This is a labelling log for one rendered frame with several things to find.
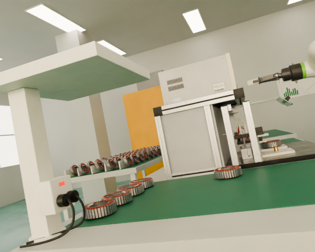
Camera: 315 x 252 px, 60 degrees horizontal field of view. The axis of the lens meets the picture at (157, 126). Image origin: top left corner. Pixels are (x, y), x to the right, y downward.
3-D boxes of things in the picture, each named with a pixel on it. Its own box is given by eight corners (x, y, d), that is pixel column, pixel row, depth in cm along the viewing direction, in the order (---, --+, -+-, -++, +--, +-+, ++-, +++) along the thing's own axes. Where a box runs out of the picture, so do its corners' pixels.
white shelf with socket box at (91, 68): (173, 197, 95) (149, 70, 97) (131, 242, 60) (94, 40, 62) (87, 208, 105) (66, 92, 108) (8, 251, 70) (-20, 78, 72)
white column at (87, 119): (118, 195, 545) (89, 35, 560) (108, 201, 502) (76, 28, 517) (97, 198, 560) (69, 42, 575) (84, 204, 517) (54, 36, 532)
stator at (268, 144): (280, 144, 167) (279, 138, 167) (283, 146, 156) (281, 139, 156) (261, 147, 170) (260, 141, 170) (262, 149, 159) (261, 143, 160)
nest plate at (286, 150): (290, 149, 145) (289, 147, 145) (295, 152, 131) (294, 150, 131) (260, 154, 149) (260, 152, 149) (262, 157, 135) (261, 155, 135)
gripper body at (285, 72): (292, 78, 152) (274, 82, 155) (289, 81, 160) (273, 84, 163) (289, 65, 152) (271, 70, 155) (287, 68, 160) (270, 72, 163)
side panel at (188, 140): (223, 171, 130) (210, 105, 131) (223, 172, 127) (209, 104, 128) (168, 179, 138) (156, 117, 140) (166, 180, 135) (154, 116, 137)
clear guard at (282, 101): (287, 106, 179) (285, 97, 179) (293, 104, 156) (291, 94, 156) (236, 116, 189) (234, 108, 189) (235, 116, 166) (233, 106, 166)
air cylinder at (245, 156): (252, 156, 147) (250, 146, 147) (252, 158, 140) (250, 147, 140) (242, 157, 149) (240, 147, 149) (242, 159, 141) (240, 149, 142)
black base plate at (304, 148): (306, 143, 175) (305, 140, 175) (339, 155, 114) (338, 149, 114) (231, 155, 189) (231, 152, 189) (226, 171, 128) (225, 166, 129)
